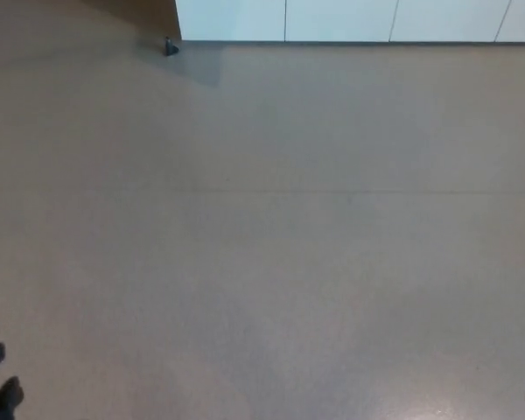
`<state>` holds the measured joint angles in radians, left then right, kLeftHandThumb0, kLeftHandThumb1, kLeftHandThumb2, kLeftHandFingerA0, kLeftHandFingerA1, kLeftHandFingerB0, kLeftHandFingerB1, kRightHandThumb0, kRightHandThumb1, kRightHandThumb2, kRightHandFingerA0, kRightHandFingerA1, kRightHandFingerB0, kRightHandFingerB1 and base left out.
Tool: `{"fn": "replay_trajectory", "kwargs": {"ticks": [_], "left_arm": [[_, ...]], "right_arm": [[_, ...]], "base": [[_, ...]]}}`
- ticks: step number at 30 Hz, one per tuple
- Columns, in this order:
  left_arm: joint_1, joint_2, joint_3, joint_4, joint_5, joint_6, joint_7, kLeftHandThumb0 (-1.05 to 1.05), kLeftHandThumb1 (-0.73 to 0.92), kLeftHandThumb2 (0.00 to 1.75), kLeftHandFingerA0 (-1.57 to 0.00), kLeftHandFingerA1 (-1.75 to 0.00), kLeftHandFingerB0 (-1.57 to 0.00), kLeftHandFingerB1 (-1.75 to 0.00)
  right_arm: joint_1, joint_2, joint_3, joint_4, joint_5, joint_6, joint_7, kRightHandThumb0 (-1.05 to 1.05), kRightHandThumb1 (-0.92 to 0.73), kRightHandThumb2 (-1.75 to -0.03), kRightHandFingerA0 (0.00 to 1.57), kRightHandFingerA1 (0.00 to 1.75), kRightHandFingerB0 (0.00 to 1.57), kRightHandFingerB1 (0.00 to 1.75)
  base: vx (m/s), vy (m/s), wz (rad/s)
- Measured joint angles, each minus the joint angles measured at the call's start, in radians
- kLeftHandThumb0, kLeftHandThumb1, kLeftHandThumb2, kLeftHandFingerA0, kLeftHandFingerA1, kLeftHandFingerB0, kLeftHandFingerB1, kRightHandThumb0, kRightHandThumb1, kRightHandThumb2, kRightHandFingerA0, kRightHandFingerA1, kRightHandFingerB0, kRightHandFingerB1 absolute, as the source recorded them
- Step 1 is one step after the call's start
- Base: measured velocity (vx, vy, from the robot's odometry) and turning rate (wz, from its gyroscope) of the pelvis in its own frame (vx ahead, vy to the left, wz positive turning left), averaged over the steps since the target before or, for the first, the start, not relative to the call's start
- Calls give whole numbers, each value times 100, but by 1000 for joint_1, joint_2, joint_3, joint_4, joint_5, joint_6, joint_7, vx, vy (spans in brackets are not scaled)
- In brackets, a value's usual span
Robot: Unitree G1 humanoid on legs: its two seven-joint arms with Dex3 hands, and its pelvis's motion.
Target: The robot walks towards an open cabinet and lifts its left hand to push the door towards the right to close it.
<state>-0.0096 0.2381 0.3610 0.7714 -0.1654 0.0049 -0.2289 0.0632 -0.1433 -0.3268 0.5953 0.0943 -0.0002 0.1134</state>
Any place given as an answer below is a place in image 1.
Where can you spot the brown wooden door panel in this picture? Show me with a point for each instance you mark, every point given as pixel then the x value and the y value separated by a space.
pixel 149 17

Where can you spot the black floor door stopper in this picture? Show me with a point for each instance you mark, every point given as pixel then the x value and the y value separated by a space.
pixel 170 47

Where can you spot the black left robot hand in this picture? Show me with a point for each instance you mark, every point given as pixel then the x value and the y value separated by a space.
pixel 6 398

